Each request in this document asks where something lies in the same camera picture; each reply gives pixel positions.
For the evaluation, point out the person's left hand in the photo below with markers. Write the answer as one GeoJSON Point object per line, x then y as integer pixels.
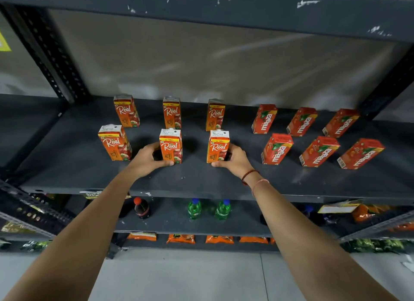
{"type": "Point", "coordinates": [144, 161]}

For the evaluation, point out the person's right hand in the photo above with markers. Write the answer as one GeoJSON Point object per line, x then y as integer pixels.
{"type": "Point", "coordinates": [237, 161]}

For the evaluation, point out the person's left thumb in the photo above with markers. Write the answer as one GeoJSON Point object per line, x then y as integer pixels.
{"type": "Point", "coordinates": [163, 164]}

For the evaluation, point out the person's right thumb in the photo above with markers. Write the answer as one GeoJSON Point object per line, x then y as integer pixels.
{"type": "Point", "coordinates": [220, 163]}

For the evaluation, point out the orange apple juice carton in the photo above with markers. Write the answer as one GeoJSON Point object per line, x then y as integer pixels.
{"type": "Point", "coordinates": [170, 147]}
{"type": "Point", "coordinates": [217, 147]}

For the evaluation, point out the person's right forearm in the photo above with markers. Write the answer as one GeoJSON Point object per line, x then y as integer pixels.
{"type": "Point", "coordinates": [310, 245]}

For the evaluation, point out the person's left forearm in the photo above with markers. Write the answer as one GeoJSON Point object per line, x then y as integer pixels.
{"type": "Point", "coordinates": [74, 236]}

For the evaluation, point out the green bottle with blue cap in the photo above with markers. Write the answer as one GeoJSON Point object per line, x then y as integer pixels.
{"type": "Point", "coordinates": [223, 210]}
{"type": "Point", "coordinates": [194, 209]}

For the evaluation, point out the cola bottle with red cap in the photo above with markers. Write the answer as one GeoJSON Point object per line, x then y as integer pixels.
{"type": "Point", "coordinates": [141, 208]}

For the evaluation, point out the group of orange drink cartons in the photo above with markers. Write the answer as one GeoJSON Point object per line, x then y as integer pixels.
{"type": "Point", "coordinates": [114, 144]}

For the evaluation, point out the orange snack packet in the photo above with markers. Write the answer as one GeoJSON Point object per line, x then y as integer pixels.
{"type": "Point", "coordinates": [180, 239]}
{"type": "Point", "coordinates": [141, 236]}
{"type": "Point", "coordinates": [220, 239]}
{"type": "Point", "coordinates": [253, 240]}

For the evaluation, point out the white and yellow shelf label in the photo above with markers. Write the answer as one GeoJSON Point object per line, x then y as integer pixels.
{"type": "Point", "coordinates": [91, 194]}

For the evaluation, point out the group of red mango cartons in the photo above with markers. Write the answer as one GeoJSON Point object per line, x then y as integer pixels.
{"type": "Point", "coordinates": [318, 152]}

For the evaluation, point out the dark bottle with blue cap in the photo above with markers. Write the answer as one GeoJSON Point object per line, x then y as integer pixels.
{"type": "Point", "coordinates": [313, 215]}

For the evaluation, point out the dark grey metal shelf rack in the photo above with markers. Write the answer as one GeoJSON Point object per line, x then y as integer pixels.
{"type": "Point", "coordinates": [207, 16]}

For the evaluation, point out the large orange snack bag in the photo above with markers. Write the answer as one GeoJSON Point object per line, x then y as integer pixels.
{"type": "Point", "coordinates": [365, 212]}
{"type": "Point", "coordinates": [403, 227]}

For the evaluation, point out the dark green snack packet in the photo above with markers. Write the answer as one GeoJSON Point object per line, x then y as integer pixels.
{"type": "Point", "coordinates": [34, 245]}

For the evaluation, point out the golden snack packet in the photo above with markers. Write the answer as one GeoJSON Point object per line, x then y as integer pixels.
{"type": "Point", "coordinates": [14, 228]}

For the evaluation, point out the green snack packets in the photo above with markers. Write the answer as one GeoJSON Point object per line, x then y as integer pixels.
{"type": "Point", "coordinates": [372, 245]}

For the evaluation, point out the yellow wall sticker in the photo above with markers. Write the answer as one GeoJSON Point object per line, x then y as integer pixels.
{"type": "Point", "coordinates": [3, 42]}

